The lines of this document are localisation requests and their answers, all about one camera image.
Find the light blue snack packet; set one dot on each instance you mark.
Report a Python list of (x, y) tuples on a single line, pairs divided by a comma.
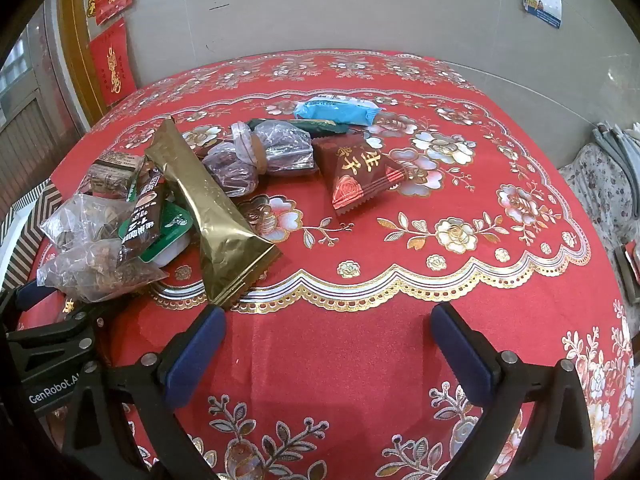
[(335, 110)]

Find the red pyramid snack packet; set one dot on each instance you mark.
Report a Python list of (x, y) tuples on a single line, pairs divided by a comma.
[(360, 170)]

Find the brown snack packet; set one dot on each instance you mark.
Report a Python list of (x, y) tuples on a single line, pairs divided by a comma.
[(112, 170)]

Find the brown coffee sachet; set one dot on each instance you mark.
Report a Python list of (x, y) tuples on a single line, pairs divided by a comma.
[(142, 220)]

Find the red floral tablecloth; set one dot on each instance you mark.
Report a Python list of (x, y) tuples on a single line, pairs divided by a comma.
[(325, 350)]

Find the striped cardboard box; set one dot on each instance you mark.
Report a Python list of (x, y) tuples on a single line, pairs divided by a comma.
[(30, 230)]

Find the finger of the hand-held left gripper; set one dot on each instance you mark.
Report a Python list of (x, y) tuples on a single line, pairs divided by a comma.
[(55, 337), (37, 290)]

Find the wooden slatted door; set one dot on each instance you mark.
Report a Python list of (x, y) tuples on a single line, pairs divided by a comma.
[(30, 125)]

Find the grey clothing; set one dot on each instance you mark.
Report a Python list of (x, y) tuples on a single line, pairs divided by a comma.
[(617, 145)]

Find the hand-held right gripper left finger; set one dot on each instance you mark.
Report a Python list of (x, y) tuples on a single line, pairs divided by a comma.
[(195, 355)]

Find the clear bag of dark dates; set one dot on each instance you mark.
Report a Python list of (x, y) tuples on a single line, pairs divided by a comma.
[(285, 147)]

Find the dark green cracker packet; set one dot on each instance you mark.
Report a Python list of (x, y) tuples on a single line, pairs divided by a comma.
[(300, 126)]

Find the green jelly cup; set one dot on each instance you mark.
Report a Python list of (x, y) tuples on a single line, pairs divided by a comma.
[(172, 227)]

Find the wooden door frame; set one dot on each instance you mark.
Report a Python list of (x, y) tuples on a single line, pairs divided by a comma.
[(75, 45)]

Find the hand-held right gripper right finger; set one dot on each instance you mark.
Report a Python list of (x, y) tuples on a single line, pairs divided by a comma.
[(462, 355)]

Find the clear bag of purple dates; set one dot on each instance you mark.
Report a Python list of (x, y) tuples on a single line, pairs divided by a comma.
[(227, 167)]

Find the long gold snack packet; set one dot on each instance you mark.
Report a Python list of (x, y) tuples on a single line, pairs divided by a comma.
[(210, 200)]

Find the clear bag of brown snacks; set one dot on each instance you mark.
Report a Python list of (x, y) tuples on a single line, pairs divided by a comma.
[(95, 270), (85, 220)]

